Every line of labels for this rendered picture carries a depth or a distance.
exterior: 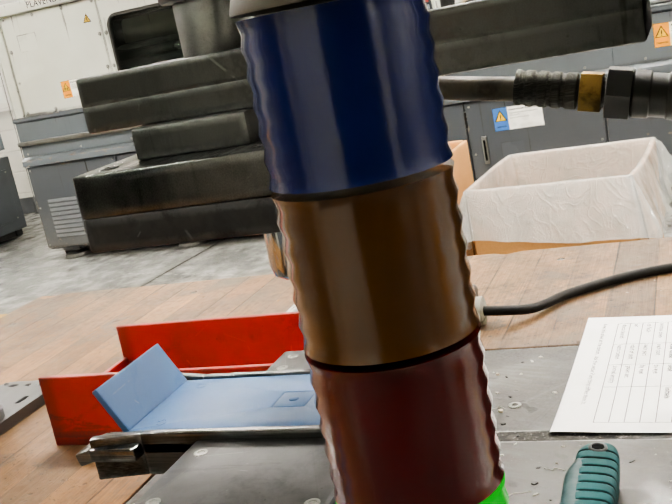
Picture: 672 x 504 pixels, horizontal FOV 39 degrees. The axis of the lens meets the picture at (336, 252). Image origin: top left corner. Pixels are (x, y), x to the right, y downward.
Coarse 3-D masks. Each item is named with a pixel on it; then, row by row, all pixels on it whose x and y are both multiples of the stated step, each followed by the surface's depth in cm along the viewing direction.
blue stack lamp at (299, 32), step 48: (384, 0) 17; (288, 48) 17; (336, 48) 17; (384, 48) 17; (432, 48) 18; (288, 96) 17; (336, 96) 17; (384, 96) 17; (432, 96) 18; (288, 144) 18; (336, 144) 17; (384, 144) 17; (432, 144) 18; (288, 192) 18
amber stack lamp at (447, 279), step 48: (336, 192) 18; (384, 192) 17; (432, 192) 18; (288, 240) 19; (336, 240) 18; (384, 240) 18; (432, 240) 18; (336, 288) 18; (384, 288) 18; (432, 288) 18; (336, 336) 18; (384, 336) 18; (432, 336) 18
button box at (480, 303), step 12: (612, 276) 89; (624, 276) 89; (636, 276) 89; (576, 288) 87; (588, 288) 88; (600, 288) 88; (480, 300) 84; (552, 300) 86; (480, 312) 83; (492, 312) 84; (504, 312) 84; (516, 312) 84; (528, 312) 84
